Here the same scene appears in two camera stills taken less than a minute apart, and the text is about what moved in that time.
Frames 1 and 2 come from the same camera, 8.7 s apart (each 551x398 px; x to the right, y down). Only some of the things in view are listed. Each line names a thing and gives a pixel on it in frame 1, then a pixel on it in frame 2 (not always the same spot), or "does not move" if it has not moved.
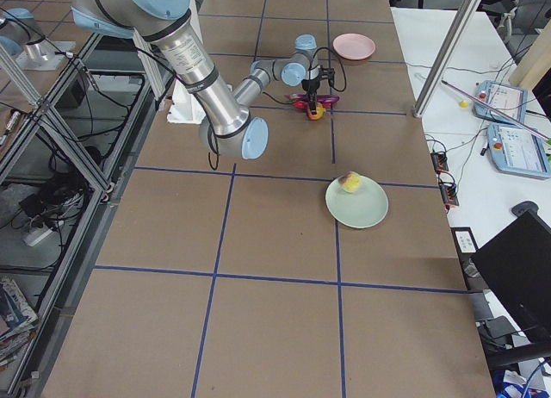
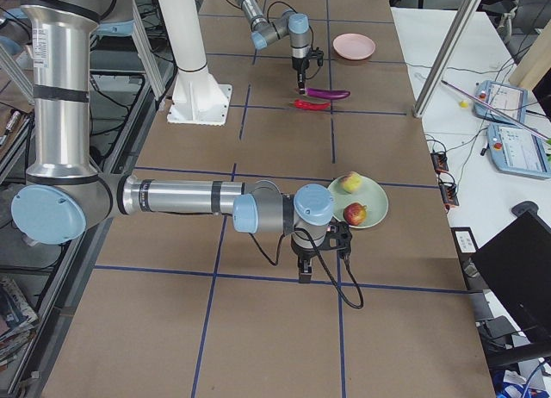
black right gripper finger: x=312 y=103 → x=305 y=270
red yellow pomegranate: x=320 y=112 → x=355 y=214
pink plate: x=354 y=46 does not move
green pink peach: x=349 y=182 does not move
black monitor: x=516 y=262 does not move
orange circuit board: x=448 y=193 does not move
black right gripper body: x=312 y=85 → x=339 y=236
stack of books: x=17 y=322 does not move
